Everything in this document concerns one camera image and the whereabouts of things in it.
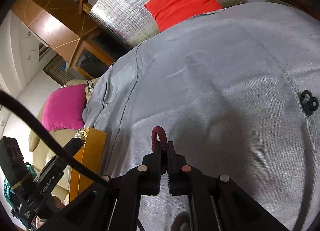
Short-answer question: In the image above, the cream leather sofa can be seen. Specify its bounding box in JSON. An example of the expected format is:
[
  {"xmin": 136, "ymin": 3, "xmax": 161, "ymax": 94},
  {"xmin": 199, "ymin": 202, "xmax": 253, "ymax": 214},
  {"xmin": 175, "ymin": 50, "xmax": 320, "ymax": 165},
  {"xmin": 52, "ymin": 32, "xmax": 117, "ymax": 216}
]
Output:
[{"xmin": 29, "ymin": 78, "xmax": 99, "ymax": 204}]

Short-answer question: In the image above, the grey bed sheet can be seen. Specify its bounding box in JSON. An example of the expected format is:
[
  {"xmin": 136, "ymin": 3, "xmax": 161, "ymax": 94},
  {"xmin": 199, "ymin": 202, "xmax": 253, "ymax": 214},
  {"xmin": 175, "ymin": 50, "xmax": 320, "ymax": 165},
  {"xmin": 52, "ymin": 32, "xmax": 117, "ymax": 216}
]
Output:
[{"xmin": 83, "ymin": 2, "xmax": 319, "ymax": 230}]

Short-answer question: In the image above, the rhinestone brooch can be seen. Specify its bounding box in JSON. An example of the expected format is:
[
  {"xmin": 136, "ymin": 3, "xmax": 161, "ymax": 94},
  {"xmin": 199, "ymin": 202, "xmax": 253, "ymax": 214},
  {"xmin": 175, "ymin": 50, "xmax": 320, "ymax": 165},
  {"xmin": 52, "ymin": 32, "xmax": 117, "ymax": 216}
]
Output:
[{"xmin": 75, "ymin": 129, "xmax": 88, "ymax": 145}]

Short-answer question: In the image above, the wooden corner cabinet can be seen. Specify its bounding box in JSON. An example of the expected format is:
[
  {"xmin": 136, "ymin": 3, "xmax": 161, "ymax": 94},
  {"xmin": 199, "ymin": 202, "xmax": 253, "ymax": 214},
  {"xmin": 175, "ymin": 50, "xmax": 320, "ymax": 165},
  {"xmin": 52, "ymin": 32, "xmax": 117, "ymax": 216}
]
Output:
[{"xmin": 11, "ymin": 0, "xmax": 116, "ymax": 79}]

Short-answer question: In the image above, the magenta pillow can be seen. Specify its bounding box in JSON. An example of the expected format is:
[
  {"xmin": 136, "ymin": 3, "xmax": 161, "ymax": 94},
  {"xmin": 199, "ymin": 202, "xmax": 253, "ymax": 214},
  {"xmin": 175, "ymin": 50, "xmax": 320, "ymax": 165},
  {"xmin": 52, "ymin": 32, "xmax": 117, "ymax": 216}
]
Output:
[{"xmin": 41, "ymin": 84, "xmax": 86, "ymax": 131}]

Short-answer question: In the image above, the maroon hair tie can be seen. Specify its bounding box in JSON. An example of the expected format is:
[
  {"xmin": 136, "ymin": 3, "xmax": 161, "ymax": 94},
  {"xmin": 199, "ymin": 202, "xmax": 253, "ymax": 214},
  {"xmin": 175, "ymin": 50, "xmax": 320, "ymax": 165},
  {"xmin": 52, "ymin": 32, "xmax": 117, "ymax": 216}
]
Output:
[{"xmin": 151, "ymin": 126, "xmax": 168, "ymax": 153}]

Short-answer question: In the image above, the black hair tie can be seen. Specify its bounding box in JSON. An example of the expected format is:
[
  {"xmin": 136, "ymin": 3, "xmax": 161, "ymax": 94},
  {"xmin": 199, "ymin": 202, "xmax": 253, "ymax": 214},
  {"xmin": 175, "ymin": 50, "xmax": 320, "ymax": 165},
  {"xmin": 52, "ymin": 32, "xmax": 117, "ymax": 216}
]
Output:
[{"xmin": 299, "ymin": 90, "xmax": 320, "ymax": 117}]

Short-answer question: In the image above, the small red cushion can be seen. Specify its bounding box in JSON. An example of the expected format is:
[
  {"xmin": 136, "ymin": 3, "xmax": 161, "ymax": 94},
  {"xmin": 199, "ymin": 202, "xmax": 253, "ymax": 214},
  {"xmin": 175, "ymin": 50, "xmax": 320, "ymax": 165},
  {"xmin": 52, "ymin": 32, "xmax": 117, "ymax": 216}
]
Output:
[{"xmin": 145, "ymin": 0, "xmax": 222, "ymax": 32}]

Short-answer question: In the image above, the black cable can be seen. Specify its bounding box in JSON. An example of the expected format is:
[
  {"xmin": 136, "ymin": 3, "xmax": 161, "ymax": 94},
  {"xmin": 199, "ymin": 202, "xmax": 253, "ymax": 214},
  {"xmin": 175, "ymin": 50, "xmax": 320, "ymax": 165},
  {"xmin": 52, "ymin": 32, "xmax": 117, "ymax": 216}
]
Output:
[{"xmin": 0, "ymin": 90, "xmax": 111, "ymax": 189}]

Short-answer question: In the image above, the orange cardboard box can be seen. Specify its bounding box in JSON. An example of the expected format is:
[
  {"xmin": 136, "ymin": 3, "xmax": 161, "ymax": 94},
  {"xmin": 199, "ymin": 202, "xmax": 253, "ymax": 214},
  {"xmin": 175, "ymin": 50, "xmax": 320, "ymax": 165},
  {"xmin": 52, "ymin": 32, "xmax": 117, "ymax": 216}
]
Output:
[{"xmin": 69, "ymin": 127, "xmax": 107, "ymax": 202}]

